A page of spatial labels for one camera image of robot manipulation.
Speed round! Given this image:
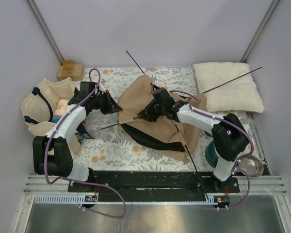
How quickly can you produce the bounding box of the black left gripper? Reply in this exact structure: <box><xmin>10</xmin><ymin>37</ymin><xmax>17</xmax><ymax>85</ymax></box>
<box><xmin>91</xmin><ymin>90</ymin><xmax>123</xmax><ymax>115</ymax></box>

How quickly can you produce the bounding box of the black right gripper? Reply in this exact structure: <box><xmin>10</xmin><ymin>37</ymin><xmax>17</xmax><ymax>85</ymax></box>
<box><xmin>138</xmin><ymin>100</ymin><xmax>165</xmax><ymax>123</ymax></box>

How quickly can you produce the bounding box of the black tent pole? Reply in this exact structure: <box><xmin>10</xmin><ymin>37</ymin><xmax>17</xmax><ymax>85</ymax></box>
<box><xmin>100</xmin><ymin>67</ymin><xmax>262</xmax><ymax>131</ymax></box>
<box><xmin>126</xmin><ymin>50</ymin><xmax>209</xmax><ymax>199</ymax></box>

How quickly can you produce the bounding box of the beige fabric pet tent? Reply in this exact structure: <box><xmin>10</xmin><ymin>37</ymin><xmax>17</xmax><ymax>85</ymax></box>
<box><xmin>118</xmin><ymin>75</ymin><xmax>201</xmax><ymax>164</ymax></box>

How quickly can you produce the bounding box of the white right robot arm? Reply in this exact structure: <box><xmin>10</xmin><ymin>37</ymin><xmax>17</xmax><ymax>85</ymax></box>
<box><xmin>137</xmin><ymin>88</ymin><xmax>254</xmax><ymax>192</ymax></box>

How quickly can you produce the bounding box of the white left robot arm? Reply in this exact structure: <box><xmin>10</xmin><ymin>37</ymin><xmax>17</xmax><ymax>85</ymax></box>
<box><xmin>32</xmin><ymin>82</ymin><xmax>123</xmax><ymax>192</ymax></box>

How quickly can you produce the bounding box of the steel pet bowl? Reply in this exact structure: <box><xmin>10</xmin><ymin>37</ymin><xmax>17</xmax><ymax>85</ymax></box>
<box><xmin>238</xmin><ymin>155</ymin><xmax>264</xmax><ymax>177</ymax></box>

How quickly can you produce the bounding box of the cardboard box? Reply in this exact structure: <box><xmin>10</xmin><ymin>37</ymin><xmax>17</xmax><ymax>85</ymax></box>
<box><xmin>57</xmin><ymin>60</ymin><xmax>85</xmax><ymax>81</ymax></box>

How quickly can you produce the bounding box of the cream canvas tote bag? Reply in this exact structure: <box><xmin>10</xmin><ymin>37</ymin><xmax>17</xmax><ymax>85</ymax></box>
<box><xmin>21</xmin><ymin>76</ymin><xmax>88</xmax><ymax>157</ymax></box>

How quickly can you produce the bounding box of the white fluffy pillow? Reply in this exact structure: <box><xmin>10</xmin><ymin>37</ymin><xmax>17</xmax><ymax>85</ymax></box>
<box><xmin>193</xmin><ymin>62</ymin><xmax>264</xmax><ymax>113</ymax></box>

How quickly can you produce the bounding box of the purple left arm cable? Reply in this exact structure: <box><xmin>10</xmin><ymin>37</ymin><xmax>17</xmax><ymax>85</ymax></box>
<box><xmin>45</xmin><ymin>68</ymin><xmax>127</xmax><ymax>220</ymax></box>

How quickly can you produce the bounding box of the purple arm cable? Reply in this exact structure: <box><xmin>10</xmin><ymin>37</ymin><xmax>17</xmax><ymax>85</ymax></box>
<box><xmin>45</xmin><ymin>68</ymin><xmax>127</xmax><ymax>220</ymax></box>
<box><xmin>169</xmin><ymin>90</ymin><xmax>255</xmax><ymax>211</ymax></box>

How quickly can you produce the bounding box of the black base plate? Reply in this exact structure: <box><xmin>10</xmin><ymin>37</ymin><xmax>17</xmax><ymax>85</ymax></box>
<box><xmin>68</xmin><ymin>171</ymin><xmax>240</xmax><ymax>203</ymax></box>

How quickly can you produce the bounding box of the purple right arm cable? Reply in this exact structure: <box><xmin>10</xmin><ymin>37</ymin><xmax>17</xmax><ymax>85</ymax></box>
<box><xmin>169</xmin><ymin>90</ymin><xmax>255</xmax><ymax>211</ymax></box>

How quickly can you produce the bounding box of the aluminium frame post left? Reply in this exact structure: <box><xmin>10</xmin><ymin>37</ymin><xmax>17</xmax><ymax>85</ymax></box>
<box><xmin>25</xmin><ymin>0</ymin><xmax>64</xmax><ymax>65</ymax></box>

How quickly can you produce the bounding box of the aluminium frame post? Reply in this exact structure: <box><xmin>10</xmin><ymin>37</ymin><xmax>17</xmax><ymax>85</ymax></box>
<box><xmin>241</xmin><ymin>0</ymin><xmax>282</xmax><ymax>63</ymax></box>
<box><xmin>25</xmin><ymin>0</ymin><xmax>64</xmax><ymax>65</ymax></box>

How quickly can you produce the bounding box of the aluminium frame post right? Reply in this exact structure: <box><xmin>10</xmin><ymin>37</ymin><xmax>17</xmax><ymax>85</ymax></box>
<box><xmin>241</xmin><ymin>0</ymin><xmax>282</xmax><ymax>63</ymax></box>

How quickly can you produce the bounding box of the white slotted cable duct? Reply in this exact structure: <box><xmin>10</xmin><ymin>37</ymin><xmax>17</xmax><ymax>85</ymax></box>
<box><xmin>34</xmin><ymin>194</ymin><xmax>98</xmax><ymax>204</ymax></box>

